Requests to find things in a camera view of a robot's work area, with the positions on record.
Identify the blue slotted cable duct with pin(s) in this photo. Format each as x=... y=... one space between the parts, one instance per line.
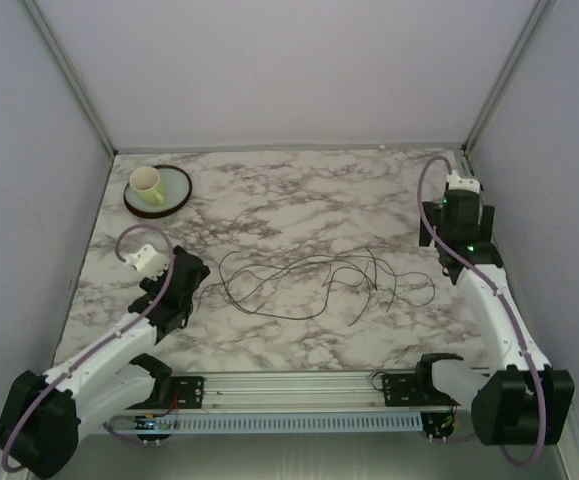
x=241 y=423

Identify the right aluminium frame post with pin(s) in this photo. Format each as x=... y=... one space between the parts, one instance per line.
x=510 y=67

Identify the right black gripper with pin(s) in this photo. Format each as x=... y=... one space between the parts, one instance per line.
x=432 y=215

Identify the aluminium frame post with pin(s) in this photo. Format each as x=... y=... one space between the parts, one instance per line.
x=510 y=67
x=69 y=73

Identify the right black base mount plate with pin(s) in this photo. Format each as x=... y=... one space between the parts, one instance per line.
x=402 y=390

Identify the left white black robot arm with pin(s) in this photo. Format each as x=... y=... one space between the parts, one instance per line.
x=46 y=416

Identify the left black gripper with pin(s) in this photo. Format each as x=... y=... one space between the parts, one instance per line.
x=204 y=274

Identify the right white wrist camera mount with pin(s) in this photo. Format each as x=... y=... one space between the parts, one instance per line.
x=454 y=181

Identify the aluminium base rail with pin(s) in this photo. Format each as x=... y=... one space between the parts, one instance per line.
x=251 y=392

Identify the white plate with dark rim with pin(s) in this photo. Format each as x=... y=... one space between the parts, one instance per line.
x=178 y=188

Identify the left aluminium frame post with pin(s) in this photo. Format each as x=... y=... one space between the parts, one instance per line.
x=69 y=73

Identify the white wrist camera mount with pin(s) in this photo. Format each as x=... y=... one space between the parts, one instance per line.
x=148 y=261
x=454 y=181

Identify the yellow-green mug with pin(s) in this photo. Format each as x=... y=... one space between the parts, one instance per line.
x=147 y=184

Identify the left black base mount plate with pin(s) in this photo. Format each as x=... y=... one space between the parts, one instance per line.
x=187 y=392

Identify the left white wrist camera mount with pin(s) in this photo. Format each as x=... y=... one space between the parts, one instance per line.
x=148 y=261

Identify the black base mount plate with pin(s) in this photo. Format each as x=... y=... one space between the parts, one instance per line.
x=402 y=390
x=187 y=392

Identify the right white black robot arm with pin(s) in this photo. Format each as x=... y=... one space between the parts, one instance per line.
x=523 y=400

